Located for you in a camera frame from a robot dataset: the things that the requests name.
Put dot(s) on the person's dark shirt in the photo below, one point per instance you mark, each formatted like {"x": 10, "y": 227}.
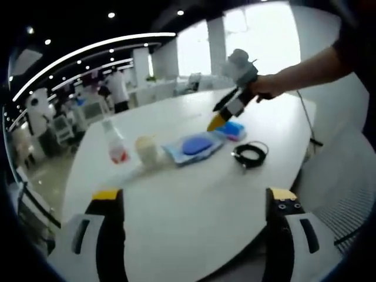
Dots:
{"x": 358, "y": 44}

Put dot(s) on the white table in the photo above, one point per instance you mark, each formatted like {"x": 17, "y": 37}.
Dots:
{"x": 191, "y": 199}

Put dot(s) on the white mesh office chair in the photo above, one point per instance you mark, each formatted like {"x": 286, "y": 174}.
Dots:
{"x": 337, "y": 182}

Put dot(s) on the curved ceiling light strip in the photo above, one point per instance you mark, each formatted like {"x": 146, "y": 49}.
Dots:
{"x": 158, "y": 35}

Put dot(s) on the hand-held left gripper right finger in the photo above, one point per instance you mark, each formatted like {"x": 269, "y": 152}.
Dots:
{"x": 279, "y": 249}

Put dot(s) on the potted green plant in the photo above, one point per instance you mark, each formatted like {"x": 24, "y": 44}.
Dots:
{"x": 151, "y": 79}

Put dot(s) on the person's right hand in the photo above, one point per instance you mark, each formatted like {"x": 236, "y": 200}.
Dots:
{"x": 267, "y": 86}

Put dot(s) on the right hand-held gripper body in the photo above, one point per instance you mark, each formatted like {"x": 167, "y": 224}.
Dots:
{"x": 243, "y": 73}

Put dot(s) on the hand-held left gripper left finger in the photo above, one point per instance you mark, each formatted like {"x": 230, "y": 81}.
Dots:
{"x": 110, "y": 249}

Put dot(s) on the white paper cup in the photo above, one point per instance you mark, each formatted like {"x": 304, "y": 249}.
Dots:
{"x": 147, "y": 151}

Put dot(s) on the blue tissue pack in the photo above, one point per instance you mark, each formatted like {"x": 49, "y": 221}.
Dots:
{"x": 235, "y": 130}

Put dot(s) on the blue wipe packet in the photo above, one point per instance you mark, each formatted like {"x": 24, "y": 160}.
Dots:
{"x": 194, "y": 145}

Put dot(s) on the clear plastic water bottle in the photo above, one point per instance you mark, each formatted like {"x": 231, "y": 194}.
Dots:
{"x": 116, "y": 147}

